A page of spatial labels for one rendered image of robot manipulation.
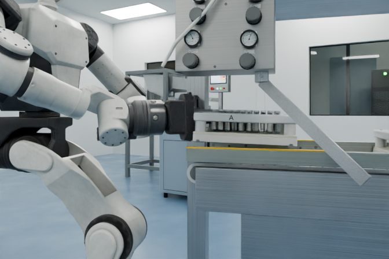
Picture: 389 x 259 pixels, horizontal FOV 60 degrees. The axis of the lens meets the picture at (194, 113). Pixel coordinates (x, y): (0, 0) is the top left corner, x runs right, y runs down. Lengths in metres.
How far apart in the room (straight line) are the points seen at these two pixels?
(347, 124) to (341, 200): 4.96
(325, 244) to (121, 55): 7.11
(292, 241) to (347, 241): 0.12
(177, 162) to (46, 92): 2.89
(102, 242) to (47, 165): 0.27
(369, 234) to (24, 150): 0.91
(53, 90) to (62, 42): 0.36
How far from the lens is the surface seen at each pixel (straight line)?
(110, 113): 0.80
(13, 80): 0.72
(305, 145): 1.03
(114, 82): 1.32
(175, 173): 3.58
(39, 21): 1.04
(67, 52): 1.09
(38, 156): 1.06
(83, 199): 1.05
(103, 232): 0.99
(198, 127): 0.82
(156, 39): 7.18
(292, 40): 5.98
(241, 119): 0.80
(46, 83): 0.73
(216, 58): 0.75
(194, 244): 1.16
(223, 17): 0.76
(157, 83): 4.65
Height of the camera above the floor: 0.92
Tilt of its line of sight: level
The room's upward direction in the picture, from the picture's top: straight up
